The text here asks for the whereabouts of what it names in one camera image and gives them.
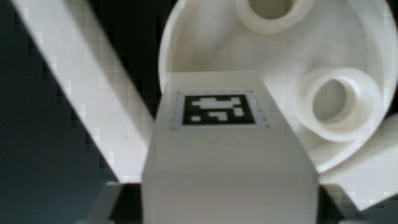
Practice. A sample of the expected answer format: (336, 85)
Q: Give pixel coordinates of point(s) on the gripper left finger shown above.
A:
(118, 205)

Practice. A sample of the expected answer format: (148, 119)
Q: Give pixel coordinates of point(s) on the white U-shaped wall fence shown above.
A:
(102, 94)

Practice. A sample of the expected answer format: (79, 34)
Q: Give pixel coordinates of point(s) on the white stool leg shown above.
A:
(228, 174)

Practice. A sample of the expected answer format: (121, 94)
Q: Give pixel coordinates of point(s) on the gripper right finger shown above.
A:
(338, 211)

